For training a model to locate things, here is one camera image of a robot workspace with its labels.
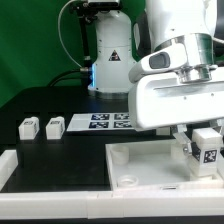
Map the black cable bundle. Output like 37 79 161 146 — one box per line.
49 68 89 88

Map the sheet with fiducial markers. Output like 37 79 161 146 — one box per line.
67 112 132 132

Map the white obstacle wall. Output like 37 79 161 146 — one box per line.
0 150 18 191
0 189 224 220

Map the white cable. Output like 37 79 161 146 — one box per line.
57 0 84 69

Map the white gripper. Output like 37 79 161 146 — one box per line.
128 71 224 155

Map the white square tabletop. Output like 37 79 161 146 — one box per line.
105 139 224 191

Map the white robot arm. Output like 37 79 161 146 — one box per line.
87 0 224 131

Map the white front obstacle wall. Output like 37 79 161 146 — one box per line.
0 189 224 220

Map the white left obstacle wall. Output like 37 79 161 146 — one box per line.
0 150 18 191

